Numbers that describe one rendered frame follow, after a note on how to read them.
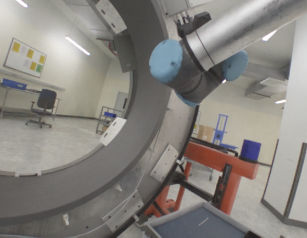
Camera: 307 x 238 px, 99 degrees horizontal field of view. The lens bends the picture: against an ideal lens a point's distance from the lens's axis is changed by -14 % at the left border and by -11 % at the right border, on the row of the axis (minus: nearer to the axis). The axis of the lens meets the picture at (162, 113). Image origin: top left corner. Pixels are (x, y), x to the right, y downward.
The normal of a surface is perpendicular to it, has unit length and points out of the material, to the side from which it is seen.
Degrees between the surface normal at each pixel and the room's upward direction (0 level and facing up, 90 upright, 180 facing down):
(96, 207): 90
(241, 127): 90
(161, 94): 95
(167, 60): 93
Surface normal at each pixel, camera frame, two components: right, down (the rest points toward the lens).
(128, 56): 0.67, 0.15
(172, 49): -0.65, -0.15
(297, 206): -0.11, -0.07
